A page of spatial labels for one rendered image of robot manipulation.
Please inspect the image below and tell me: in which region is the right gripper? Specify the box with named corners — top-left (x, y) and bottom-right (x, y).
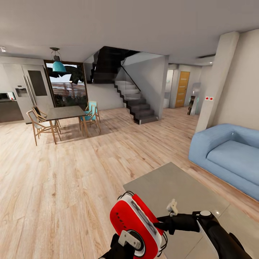
top-left (153, 213), bottom-right (189, 235)

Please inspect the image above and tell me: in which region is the radio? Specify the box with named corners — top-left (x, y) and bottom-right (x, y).
top-left (110, 193), bottom-right (168, 259)

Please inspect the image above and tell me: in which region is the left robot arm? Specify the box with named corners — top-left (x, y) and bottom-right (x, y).
top-left (99, 230), bottom-right (141, 259)

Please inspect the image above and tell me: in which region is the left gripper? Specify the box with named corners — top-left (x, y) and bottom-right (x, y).
top-left (110, 233), bottom-right (135, 259)

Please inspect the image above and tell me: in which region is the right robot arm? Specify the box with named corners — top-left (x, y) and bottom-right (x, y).
top-left (153, 199), bottom-right (252, 259)

